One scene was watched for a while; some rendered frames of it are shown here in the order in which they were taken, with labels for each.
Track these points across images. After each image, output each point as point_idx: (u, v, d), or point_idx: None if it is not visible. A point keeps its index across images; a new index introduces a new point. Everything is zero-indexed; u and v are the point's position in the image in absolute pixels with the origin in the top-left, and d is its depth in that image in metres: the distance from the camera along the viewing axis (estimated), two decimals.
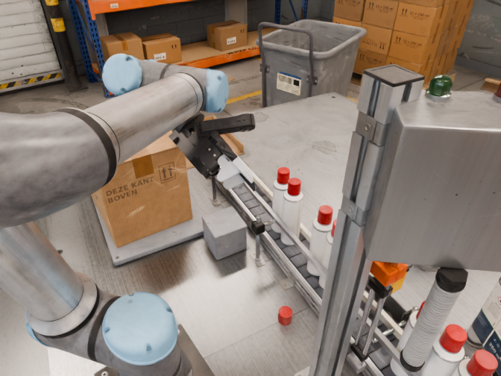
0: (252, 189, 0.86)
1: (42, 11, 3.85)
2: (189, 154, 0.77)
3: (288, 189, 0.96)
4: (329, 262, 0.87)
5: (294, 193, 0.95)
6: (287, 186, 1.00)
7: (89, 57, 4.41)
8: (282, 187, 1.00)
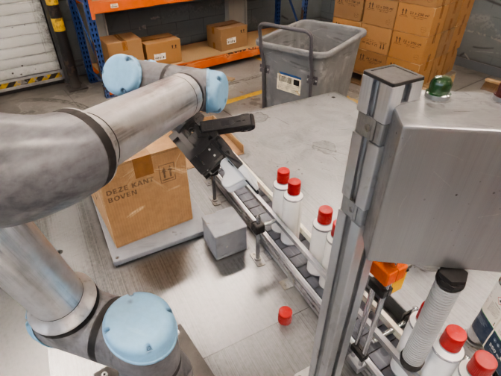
0: (255, 192, 0.82)
1: (42, 11, 3.85)
2: (189, 154, 0.77)
3: (288, 189, 0.96)
4: (329, 262, 0.87)
5: (294, 193, 0.95)
6: (287, 186, 1.00)
7: (89, 57, 4.41)
8: (282, 187, 1.00)
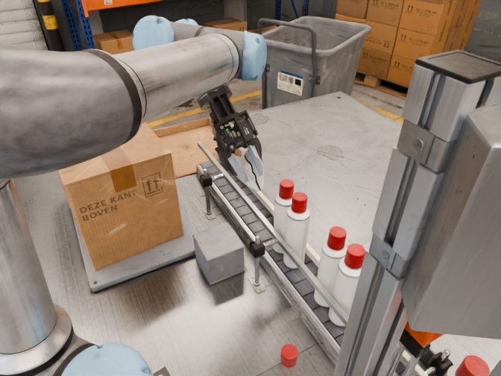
0: (259, 187, 0.78)
1: (33, 8, 3.71)
2: (246, 113, 0.73)
3: (292, 205, 0.82)
4: (341, 294, 0.73)
5: (300, 210, 0.81)
6: (291, 201, 0.86)
7: None
8: (285, 203, 0.86)
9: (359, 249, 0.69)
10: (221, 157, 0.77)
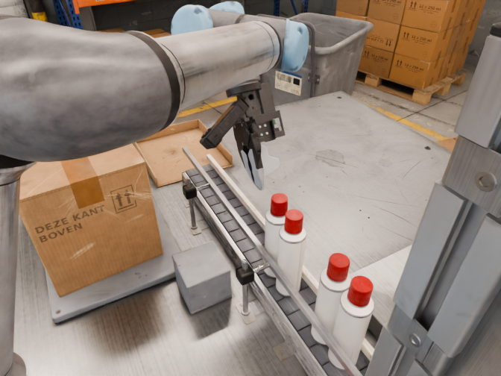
0: (262, 186, 0.79)
1: (23, 5, 3.59)
2: None
3: (285, 224, 0.69)
4: (344, 335, 0.61)
5: (294, 231, 0.69)
6: (284, 218, 0.73)
7: None
8: (277, 221, 0.73)
9: (366, 283, 0.56)
10: (260, 144, 0.74)
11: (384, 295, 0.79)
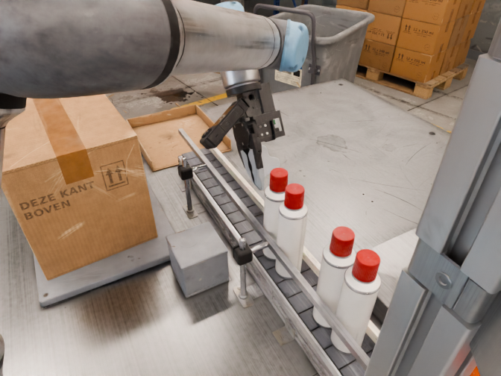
0: (262, 186, 0.79)
1: None
2: None
3: (285, 200, 0.65)
4: (348, 314, 0.57)
5: (295, 207, 0.65)
6: (284, 195, 0.69)
7: None
8: (276, 197, 0.69)
9: (373, 257, 0.52)
10: (260, 144, 0.74)
11: (389, 277, 0.75)
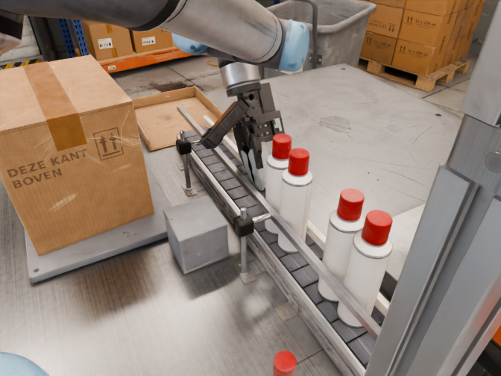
0: (262, 186, 0.79)
1: None
2: None
3: (288, 165, 0.62)
4: (356, 282, 0.53)
5: (300, 172, 0.61)
6: (288, 162, 0.66)
7: (72, 42, 4.06)
8: (279, 164, 0.65)
9: (384, 217, 0.48)
10: (260, 144, 0.74)
11: (398, 251, 0.71)
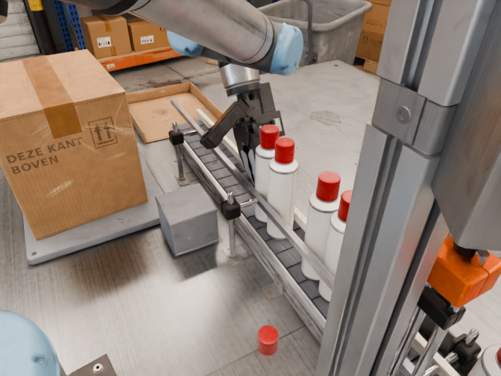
0: None
1: None
2: None
3: (275, 154, 0.64)
4: (334, 259, 0.56)
5: (285, 160, 0.64)
6: (275, 151, 0.68)
7: (71, 41, 4.10)
8: (268, 154, 0.68)
9: None
10: (260, 144, 0.74)
11: None
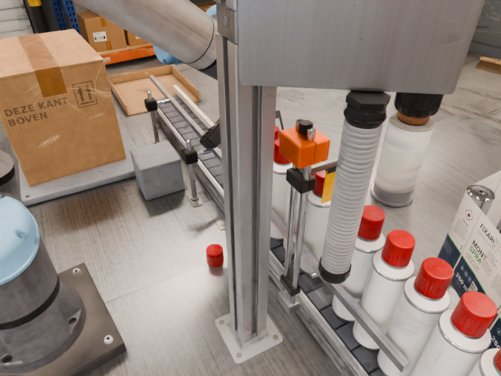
0: None
1: None
2: None
3: (273, 154, 0.64)
4: (306, 229, 0.62)
5: (283, 160, 0.64)
6: None
7: None
8: None
9: None
10: None
11: None
